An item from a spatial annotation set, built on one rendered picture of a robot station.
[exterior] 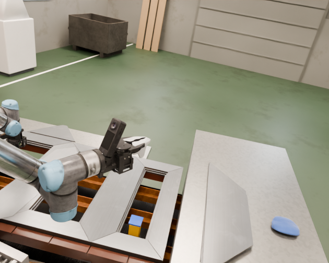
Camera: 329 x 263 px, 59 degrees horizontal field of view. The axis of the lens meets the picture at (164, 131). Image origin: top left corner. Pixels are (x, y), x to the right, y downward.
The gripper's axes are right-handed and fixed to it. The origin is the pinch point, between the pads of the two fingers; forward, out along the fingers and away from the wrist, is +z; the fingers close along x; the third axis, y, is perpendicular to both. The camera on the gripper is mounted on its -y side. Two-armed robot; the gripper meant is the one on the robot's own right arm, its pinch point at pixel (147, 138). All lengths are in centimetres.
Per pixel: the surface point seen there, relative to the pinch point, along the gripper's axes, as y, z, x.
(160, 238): 60, 19, -7
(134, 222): 55, 12, -19
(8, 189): 52, -24, -79
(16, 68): 75, 120, -479
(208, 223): 39.5, 23.6, 14.2
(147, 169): 56, 51, -53
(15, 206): 54, -25, -64
